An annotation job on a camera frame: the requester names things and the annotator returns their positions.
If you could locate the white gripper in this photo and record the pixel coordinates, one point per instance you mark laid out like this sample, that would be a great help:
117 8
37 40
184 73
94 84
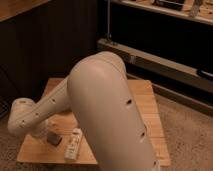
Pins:
44 130

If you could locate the vertical metal pole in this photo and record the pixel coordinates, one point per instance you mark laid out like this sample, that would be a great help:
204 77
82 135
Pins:
108 20

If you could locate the grey metal rail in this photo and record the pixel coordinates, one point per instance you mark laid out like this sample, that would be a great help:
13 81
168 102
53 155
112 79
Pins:
164 67

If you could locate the wooden shelf with items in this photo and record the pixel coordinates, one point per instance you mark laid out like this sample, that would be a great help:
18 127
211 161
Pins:
195 10

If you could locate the dark eraser block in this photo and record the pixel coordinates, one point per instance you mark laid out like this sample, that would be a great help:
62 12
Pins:
53 138

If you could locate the wooden table board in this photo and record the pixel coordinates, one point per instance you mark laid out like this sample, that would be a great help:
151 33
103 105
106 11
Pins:
37 151

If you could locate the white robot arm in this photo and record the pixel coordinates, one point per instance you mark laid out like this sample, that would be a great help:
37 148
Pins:
97 92

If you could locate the white tube bottle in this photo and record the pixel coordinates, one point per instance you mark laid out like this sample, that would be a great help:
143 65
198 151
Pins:
72 149

